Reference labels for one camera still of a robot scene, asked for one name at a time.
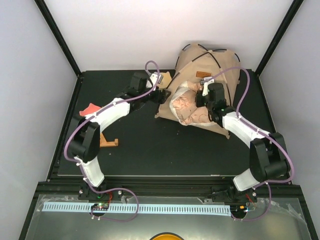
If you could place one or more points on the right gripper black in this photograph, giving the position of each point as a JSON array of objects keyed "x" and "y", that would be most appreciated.
[{"x": 199, "y": 102}]

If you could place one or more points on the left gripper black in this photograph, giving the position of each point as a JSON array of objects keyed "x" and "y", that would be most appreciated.
[{"x": 162, "y": 98}]

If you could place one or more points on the beige patterned pillow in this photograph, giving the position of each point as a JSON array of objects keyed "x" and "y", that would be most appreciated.
[{"x": 183, "y": 106}]

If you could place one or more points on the beige cat-ear bowl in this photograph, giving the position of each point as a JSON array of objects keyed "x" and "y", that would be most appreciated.
[{"x": 165, "y": 80}]

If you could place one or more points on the beige black pet tent fabric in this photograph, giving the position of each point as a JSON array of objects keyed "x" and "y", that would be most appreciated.
[{"x": 164, "y": 112}]

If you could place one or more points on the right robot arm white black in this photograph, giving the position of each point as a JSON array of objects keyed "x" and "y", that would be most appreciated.
[{"x": 268, "y": 157}]

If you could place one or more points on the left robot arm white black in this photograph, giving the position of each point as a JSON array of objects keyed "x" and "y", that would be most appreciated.
[{"x": 83, "y": 145}]

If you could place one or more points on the pink cat-ear bowl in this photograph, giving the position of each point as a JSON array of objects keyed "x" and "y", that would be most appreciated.
[{"x": 92, "y": 108}]

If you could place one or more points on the wooden bowl stand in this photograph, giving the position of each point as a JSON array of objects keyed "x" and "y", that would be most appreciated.
[{"x": 104, "y": 143}]

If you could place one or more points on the right small circuit board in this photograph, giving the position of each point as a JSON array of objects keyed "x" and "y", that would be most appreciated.
[{"x": 241, "y": 208}]

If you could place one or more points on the small circuit board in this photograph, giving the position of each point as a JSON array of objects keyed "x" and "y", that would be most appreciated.
[
  {"x": 241, "y": 208},
  {"x": 100, "y": 207}
]

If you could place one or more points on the left small circuit board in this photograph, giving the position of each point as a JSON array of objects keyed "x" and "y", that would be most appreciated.
[{"x": 100, "y": 207}]

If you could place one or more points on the yellow round object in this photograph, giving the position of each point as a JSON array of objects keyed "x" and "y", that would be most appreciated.
[{"x": 166, "y": 236}]

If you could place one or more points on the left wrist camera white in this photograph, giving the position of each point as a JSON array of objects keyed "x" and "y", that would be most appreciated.
[{"x": 155, "y": 79}]

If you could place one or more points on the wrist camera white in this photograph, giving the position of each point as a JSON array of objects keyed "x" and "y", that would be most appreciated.
[
  {"x": 155, "y": 79},
  {"x": 205, "y": 82}
]

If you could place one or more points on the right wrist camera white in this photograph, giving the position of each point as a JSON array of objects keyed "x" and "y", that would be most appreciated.
[{"x": 205, "y": 82}]

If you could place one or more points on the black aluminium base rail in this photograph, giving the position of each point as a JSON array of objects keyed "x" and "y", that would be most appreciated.
[{"x": 164, "y": 186}]

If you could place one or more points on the right black frame post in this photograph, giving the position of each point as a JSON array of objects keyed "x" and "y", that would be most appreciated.
[{"x": 281, "y": 30}]

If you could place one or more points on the black frame post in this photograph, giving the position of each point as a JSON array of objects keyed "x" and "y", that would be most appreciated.
[
  {"x": 49, "y": 19},
  {"x": 281, "y": 30}
]

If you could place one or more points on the left black frame post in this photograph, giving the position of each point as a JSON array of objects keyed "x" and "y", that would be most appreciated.
[{"x": 49, "y": 19}]

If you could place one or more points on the white slotted cable duct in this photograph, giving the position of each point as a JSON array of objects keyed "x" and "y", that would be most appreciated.
[{"x": 129, "y": 208}]

